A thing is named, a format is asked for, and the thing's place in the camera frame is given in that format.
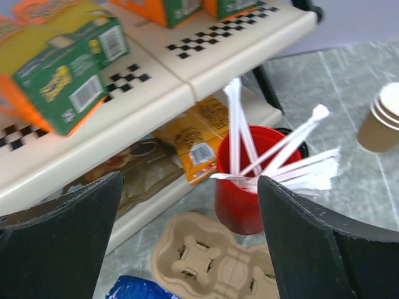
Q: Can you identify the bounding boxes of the cream checkered shelf rack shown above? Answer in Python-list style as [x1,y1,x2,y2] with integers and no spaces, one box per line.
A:
[0,0,324,256]

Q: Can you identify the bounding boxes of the blue Doritos chip bag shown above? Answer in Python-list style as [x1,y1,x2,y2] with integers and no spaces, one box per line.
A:
[105,275,179,299]

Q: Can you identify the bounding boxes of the white wrapped straw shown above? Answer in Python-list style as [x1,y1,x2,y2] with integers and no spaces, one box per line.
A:
[240,104,330,176]
[223,77,242,175]
[269,148,340,189]

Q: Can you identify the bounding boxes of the red ribbed plastic cup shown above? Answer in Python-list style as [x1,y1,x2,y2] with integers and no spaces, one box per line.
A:
[214,125,302,235]

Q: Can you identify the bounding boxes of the green orange snack box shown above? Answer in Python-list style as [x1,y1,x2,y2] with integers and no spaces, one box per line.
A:
[12,0,130,69]
[0,23,109,137]

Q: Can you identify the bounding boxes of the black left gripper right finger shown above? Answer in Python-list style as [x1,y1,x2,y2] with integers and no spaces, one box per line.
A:
[257,176,398,298]

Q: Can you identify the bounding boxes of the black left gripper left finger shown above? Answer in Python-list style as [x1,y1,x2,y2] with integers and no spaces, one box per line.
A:
[1,172,123,298]

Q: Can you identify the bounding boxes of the green orange box right shelf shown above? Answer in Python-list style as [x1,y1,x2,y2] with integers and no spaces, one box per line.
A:
[110,0,202,29]

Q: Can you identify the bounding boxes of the brown snack bag lower shelf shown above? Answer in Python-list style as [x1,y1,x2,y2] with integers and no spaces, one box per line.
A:
[62,138,184,219]

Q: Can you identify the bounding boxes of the brown pulp cup carrier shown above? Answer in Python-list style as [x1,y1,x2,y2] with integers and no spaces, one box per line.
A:
[151,212,279,299]

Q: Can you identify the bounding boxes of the brown paper cups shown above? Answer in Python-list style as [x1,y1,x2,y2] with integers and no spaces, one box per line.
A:
[357,82,398,153]

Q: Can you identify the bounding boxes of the black coffee cup lids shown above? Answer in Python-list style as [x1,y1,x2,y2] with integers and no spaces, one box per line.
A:
[275,127,309,163]

